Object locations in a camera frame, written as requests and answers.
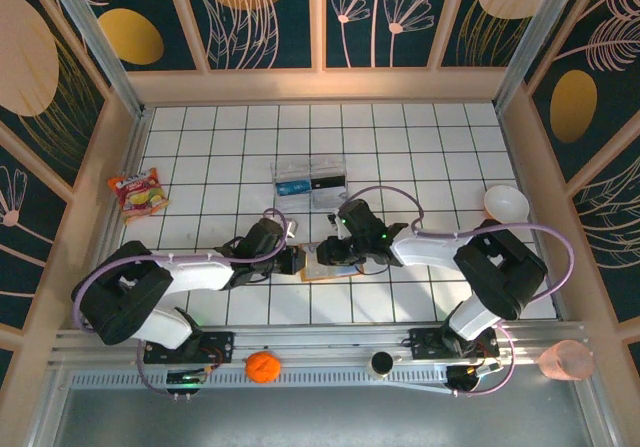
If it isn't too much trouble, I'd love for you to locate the black credit card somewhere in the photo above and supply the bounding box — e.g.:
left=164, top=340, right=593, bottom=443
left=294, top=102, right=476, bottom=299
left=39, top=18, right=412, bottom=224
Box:
left=310, top=175, right=348, bottom=191

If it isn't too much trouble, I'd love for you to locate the blue credit card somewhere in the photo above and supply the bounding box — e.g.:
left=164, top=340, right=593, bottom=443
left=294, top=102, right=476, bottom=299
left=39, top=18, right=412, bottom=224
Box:
left=275, top=179, right=312, bottom=198

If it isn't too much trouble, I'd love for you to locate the clear plastic tray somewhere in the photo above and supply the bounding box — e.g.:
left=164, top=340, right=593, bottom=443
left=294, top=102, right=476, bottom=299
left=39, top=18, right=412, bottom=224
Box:
left=270, top=155, right=349, bottom=212

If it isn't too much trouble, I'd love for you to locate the orange ball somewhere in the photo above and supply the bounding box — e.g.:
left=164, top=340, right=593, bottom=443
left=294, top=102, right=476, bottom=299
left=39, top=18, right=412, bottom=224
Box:
left=243, top=350, right=282, bottom=385

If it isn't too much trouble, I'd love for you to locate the black round knob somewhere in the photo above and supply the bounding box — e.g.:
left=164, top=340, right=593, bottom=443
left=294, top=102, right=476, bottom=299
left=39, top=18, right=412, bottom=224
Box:
left=368, top=350, right=397, bottom=380

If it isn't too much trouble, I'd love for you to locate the red instant noodle packet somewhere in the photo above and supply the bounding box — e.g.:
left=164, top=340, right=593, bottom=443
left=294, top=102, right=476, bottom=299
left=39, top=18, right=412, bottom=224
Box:
left=107, top=166, right=172, bottom=226

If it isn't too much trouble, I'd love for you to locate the white bowl with orange outside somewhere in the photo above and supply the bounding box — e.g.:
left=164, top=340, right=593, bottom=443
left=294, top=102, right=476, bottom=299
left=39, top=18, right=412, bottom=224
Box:
left=482, top=185, right=531, bottom=224

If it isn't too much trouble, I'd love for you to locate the pink translucent cup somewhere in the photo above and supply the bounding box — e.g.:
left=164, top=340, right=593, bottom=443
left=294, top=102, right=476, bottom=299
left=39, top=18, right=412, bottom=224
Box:
left=538, top=339, right=597, bottom=383

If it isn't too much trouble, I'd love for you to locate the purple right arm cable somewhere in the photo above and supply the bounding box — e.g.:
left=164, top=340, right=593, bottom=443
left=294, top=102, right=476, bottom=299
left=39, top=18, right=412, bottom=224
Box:
left=342, top=184, right=575, bottom=398

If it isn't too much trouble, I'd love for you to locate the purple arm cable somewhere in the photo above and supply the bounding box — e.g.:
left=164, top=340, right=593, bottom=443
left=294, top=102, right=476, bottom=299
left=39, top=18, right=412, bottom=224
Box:
left=72, top=207, right=294, bottom=398
left=342, top=184, right=575, bottom=398

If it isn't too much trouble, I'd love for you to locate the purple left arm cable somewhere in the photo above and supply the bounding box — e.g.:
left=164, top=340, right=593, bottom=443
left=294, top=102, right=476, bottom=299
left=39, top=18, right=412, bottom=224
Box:
left=72, top=207, right=294, bottom=398

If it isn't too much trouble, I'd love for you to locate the aluminium mounting rail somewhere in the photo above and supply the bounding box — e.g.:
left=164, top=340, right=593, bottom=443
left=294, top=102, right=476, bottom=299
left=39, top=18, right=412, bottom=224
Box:
left=49, top=320, right=587, bottom=368

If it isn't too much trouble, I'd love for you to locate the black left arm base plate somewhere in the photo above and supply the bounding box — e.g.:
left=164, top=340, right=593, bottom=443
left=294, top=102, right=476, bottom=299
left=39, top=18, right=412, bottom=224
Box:
left=143, top=330, right=236, bottom=366

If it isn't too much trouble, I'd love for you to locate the perforated grey cable duct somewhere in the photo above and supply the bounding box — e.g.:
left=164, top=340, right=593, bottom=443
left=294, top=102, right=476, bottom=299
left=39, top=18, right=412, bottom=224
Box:
left=69, top=366, right=451, bottom=394

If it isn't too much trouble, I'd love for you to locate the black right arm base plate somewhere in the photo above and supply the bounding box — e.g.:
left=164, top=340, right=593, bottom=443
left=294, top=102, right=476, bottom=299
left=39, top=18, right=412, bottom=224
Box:
left=408, top=327, right=501, bottom=361

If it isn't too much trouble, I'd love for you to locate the aluminium frame post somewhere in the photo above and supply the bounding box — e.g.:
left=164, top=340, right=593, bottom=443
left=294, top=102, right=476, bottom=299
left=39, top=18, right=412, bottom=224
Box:
left=492, top=0, right=587, bottom=114
left=39, top=0, right=147, bottom=118

